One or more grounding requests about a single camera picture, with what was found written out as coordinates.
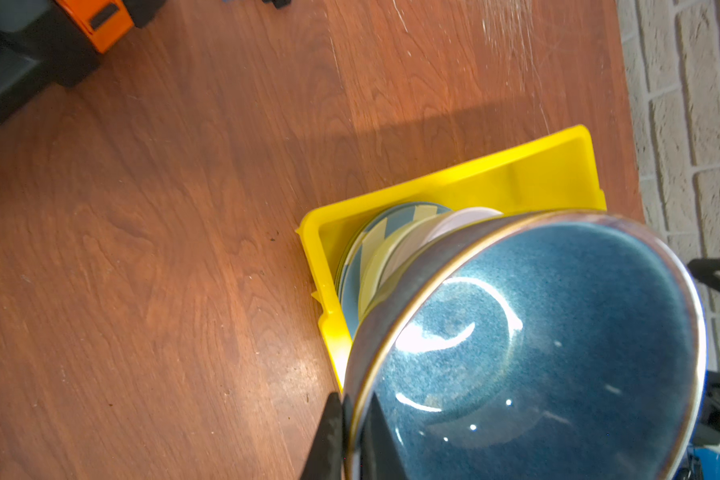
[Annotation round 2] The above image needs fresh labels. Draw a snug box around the black plastic tool case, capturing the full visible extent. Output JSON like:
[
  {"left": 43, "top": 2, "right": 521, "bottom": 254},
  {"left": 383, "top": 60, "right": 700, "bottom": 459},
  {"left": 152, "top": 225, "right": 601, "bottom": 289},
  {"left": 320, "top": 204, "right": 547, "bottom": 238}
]
[{"left": 0, "top": 0, "right": 164, "bottom": 125}]

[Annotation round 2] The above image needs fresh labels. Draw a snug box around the dark blue ceramic bowl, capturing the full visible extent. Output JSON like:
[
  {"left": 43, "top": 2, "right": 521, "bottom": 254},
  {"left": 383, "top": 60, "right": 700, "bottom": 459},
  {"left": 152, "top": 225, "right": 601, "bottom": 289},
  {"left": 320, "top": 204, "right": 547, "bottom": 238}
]
[{"left": 343, "top": 210, "right": 706, "bottom": 479}]

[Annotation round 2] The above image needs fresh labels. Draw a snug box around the light green bowl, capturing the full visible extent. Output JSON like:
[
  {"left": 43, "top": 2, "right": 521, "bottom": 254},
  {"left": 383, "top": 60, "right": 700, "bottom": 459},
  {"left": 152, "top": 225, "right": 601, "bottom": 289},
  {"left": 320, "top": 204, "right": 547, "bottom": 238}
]
[{"left": 358, "top": 220, "right": 425, "bottom": 324}]

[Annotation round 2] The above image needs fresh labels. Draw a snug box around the translucent purple bowl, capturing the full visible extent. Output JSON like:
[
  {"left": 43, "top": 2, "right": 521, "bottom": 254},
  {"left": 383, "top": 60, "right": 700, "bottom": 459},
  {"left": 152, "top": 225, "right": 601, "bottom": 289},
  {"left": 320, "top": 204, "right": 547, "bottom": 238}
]
[{"left": 378, "top": 207, "right": 503, "bottom": 286}]

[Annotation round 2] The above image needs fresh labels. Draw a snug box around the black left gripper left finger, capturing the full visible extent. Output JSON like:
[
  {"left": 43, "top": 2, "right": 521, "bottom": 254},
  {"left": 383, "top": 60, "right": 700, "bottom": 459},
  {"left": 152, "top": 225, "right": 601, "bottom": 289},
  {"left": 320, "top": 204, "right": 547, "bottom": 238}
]
[{"left": 300, "top": 392, "right": 344, "bottom": 480}]

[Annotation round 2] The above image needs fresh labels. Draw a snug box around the yellow plastic bin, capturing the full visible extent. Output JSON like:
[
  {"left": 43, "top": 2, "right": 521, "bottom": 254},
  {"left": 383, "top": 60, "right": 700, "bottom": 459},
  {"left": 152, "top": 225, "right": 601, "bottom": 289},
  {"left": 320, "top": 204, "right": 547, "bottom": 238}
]
[{"left": 296, "top": 125, "right": 607, "bottom": 384}]

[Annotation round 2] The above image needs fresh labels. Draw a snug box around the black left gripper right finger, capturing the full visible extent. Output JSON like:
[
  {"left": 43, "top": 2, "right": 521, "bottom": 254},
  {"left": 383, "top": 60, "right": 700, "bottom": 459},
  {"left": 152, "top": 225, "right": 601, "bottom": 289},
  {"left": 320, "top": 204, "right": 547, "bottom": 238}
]
[{"left": 360, "top": 394, "right": 408, "bottom": 480}]

